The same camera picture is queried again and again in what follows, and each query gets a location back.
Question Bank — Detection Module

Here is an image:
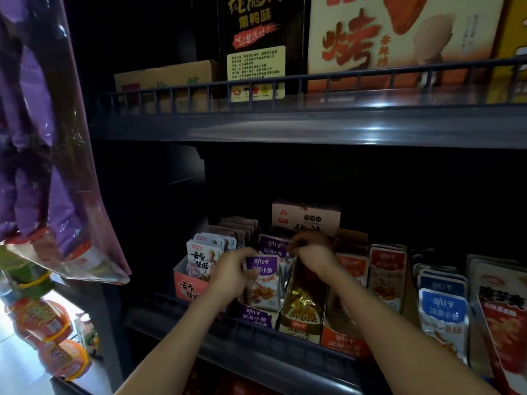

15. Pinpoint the person's left hand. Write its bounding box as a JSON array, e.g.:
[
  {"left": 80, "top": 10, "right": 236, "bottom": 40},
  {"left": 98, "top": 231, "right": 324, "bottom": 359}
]
[{"left": 204, "top": 246, "right": 260, "bottom": 308}]

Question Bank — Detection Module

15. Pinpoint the grey metal store shelf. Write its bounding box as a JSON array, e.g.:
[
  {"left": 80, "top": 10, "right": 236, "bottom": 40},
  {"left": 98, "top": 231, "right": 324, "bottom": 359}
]
[{"left": 82, "top": 53, "right": 527, "bottom": 395}]

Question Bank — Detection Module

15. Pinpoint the person's left forearm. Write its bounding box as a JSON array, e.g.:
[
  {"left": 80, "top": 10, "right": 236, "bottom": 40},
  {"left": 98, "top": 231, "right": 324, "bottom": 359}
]
[{"left": 115, "top": 292, "right": 240, "bottom": 395}]

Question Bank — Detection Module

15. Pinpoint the person's right forearm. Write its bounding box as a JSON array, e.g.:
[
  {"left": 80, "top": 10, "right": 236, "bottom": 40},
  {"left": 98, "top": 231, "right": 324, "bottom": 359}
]
[{"left": 321, "top": 267, "right": 503, "bottom": 395}]

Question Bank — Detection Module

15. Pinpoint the person's right hand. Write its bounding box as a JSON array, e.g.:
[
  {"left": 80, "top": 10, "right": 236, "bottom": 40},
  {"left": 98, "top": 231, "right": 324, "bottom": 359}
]
[{"left": 288, "top": 234, "right": 343, "bottom": 283}]

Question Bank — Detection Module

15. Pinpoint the hanging string of colourful packs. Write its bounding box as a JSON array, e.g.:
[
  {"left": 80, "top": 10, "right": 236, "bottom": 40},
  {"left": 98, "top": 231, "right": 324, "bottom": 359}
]
[{"left": 0, "top": 246, "right": 93, "bottom": 382}]

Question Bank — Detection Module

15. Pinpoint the purple clear hanging snack bag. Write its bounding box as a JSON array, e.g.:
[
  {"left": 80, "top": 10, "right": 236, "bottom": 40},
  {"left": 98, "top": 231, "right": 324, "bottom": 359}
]
[{"left": 0, "top": 0, "right": 133, "bottom": 285}]

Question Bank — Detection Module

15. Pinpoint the pink white display carton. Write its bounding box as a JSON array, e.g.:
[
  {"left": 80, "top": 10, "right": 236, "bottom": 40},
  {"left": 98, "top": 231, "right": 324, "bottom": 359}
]
[{"left": 173, "top": 216, "right": 260, "bottom": 305}]

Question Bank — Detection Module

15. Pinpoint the yellow label dark carton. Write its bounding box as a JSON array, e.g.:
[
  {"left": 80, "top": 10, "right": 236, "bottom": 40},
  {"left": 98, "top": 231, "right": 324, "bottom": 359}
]
[{"left": 216, "top": 0, "right": 307, "bottom": 102}]

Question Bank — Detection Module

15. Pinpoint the plain brown carton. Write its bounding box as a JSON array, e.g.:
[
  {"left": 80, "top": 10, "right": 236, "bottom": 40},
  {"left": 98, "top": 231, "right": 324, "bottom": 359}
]
[{"left": 114, "top": 60, "right": 222, "bottom": 112}]

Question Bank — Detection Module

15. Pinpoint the black low display rack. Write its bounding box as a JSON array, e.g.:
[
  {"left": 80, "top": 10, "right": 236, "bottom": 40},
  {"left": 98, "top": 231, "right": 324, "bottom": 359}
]
[{"left": 49, "top": 279, "right": 137, "bottom": 395}]

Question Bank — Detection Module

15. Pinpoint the pile of red snack packets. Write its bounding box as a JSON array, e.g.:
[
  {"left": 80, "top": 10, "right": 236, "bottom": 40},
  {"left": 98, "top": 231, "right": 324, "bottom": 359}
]
[{"left": 189, "top": 370, "right": 273, "bottom": 395}]

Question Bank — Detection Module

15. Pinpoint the row of snack display cartons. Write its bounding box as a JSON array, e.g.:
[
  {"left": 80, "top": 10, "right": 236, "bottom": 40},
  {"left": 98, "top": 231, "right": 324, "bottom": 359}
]
[{"left": 239, "top": 201, "right": 527, "bottom": 395}]

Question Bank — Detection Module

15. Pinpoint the orange yellow printed carton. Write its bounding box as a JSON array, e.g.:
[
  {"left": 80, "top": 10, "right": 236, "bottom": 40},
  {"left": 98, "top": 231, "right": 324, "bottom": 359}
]
[{"left": 490, "top": 0, "right": 527, "bottom": 104}]

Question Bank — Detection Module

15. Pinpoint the handful of purple white packets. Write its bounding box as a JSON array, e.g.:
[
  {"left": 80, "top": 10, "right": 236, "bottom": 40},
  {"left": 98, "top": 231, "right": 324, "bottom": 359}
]
[{"left": 244, "top": 255, "right": 285, "bottom": 313}]

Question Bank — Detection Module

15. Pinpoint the small white bottle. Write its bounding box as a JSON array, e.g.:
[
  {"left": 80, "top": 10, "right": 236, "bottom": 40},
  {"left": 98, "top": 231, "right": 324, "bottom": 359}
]
[{"left": 74, "top": 312, "right": 102, "bottom": 357}]

